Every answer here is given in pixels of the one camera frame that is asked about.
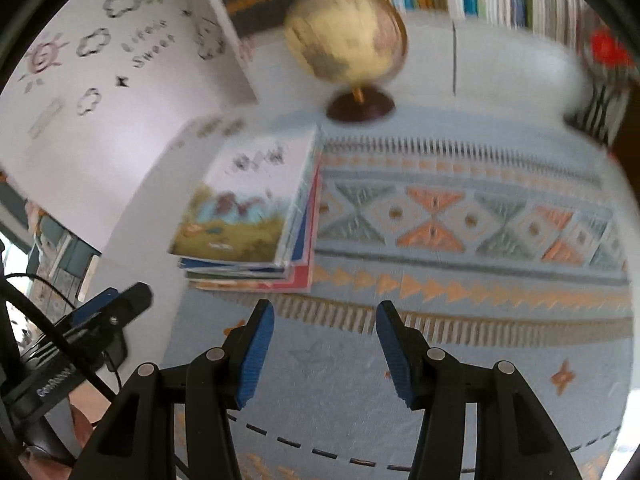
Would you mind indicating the person's left hand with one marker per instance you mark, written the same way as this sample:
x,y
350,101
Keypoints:
x,y
82,427

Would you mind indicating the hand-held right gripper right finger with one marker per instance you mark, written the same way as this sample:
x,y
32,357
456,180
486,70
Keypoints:
x,y
397,355

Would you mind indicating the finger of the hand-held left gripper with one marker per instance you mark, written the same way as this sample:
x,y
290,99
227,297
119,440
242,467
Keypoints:
x,y
127,302
95,306

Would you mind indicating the patterned blue table mat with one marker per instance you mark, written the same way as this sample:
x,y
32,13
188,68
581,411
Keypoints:
x,y
325,360

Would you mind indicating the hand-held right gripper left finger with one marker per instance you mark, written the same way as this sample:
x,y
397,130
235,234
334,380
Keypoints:
x,y
255,355

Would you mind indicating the beige globe on wooden stand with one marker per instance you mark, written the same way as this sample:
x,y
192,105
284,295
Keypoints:
x,y
340,35

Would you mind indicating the stack of books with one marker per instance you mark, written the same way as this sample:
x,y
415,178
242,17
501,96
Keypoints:
x,y
240,200

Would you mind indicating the round embroidered fan ornament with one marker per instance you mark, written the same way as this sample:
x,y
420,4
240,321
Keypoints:
x,y
607,50

